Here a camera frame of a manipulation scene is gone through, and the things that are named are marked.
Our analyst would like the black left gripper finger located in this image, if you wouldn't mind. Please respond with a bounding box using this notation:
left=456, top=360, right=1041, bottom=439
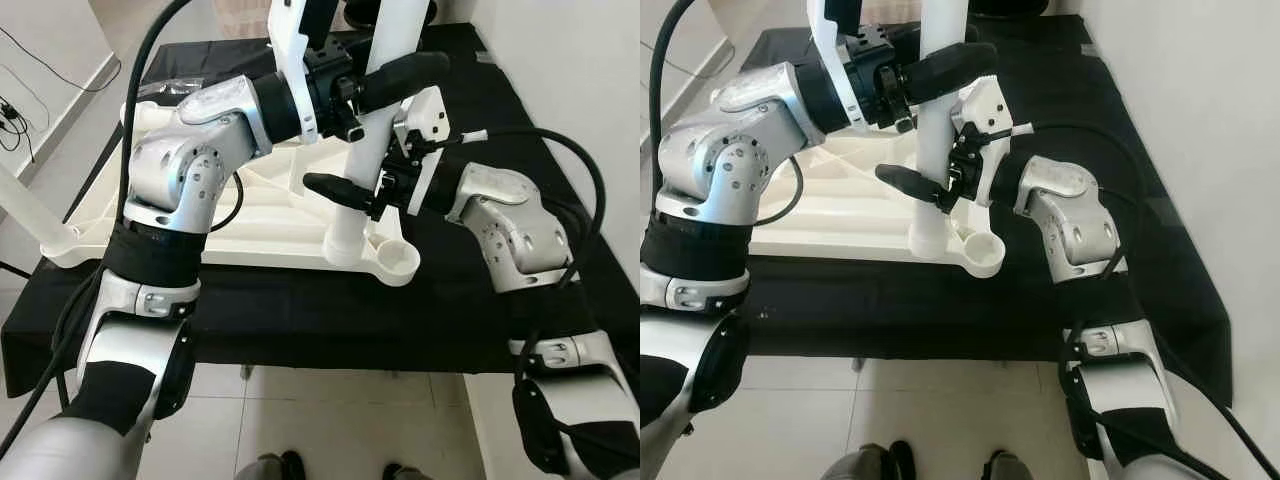
left=358, top=52, right=451, bottom=113
left=902, top=42, right=999, bottom=105

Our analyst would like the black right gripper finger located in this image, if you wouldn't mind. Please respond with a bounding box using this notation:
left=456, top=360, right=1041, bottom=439
left=875, top=163, right=949, bottom=207
left=303, top=172, right=382, bottom=212

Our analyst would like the beige cloth covered bench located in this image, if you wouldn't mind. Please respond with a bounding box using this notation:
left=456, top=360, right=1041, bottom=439
left=865, top=0, right=926, bottom=26
left=220, top=0, right=273, bottom=41

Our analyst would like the black table cloth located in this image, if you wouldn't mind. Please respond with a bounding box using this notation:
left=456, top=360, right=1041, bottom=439
left=0, top=22, right=640, bottom=396
left=640, top=15, right=1233, bottom=406

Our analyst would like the grey robot left foot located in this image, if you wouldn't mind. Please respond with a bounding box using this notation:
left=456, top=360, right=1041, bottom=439
left=820, top=440, right=916, bottom=480
left=235, top=450, right=306, bottom=480

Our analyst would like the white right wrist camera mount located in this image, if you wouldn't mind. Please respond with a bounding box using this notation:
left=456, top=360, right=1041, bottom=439
left=955, top=78, right=1015, bottom=206
left=393, top=85, right=453, bottom=216

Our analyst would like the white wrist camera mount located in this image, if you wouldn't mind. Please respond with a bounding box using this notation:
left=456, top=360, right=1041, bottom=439
left=806, top=0, right=873, bottom=133
left=393, top=85, right=453, bottom=216
left=268, top=0, right=341, bottom=146
left=955, top=78, right=1015, bottom=206

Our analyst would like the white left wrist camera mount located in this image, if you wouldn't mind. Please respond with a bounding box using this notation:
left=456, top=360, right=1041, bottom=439
left=806, top=0, right=873, bottom=133
left=268, top=0, right=341, bottom=146

